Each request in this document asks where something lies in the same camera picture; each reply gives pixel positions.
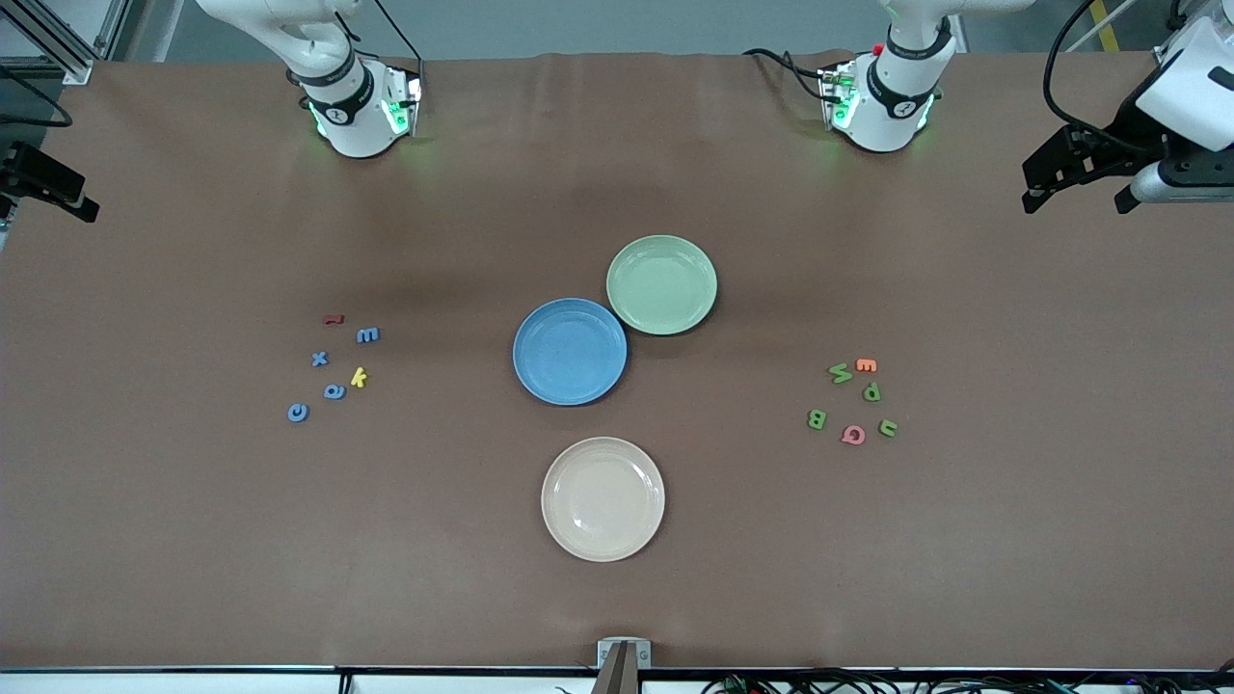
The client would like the brown table cover sheet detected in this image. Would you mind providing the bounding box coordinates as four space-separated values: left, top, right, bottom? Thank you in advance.
0 50 1234 671

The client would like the green plate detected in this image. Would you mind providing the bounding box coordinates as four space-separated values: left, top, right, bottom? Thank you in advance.
605 234 719 337

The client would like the blue plate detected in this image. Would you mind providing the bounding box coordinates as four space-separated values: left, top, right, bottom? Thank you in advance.
512 297 629 407

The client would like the cream plate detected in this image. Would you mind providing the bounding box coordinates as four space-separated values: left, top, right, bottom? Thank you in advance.
540 436 667 564

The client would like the aluminium frame profile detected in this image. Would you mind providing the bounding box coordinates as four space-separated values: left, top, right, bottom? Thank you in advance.
0 0 131 86

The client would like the black cable bundle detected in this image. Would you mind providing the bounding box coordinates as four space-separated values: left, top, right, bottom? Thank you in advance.
704 667 1234 694

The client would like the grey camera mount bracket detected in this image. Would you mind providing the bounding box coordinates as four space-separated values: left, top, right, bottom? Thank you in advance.
593 638 653 694

